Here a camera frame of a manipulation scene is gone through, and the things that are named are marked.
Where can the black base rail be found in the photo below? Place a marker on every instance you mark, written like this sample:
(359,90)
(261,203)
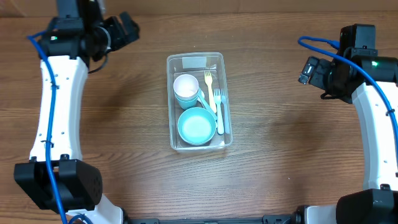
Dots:
(266,219)

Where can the white cup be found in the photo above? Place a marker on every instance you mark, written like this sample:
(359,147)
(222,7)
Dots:
(186,86)

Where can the white fork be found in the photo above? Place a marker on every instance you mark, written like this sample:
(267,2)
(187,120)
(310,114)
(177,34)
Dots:
(217,99)

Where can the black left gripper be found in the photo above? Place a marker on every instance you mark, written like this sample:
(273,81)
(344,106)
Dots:
(119,37)

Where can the clear plastic container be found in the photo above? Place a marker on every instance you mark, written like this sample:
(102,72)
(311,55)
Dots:
(196,64)

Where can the white spoon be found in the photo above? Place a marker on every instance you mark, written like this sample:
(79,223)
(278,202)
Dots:
(201,98)

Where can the teal bowl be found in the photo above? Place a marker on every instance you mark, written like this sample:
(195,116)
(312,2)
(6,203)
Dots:
(196,126)

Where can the yellow fork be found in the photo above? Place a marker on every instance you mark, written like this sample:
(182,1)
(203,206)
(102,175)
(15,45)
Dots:
(209,81)

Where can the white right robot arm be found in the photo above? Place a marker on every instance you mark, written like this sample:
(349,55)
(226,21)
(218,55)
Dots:
(374,102)

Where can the blue cup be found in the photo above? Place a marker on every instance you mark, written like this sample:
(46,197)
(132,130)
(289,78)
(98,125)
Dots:
(187,104)

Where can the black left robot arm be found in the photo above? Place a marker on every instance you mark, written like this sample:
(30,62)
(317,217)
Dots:
(55,177)

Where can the light blue fork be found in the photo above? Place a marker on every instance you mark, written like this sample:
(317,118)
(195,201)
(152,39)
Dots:
(226,115)

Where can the green cup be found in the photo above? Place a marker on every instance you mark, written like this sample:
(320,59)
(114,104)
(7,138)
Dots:
(186,100)

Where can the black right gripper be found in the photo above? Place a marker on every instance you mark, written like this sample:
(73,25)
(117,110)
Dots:
(319,67)

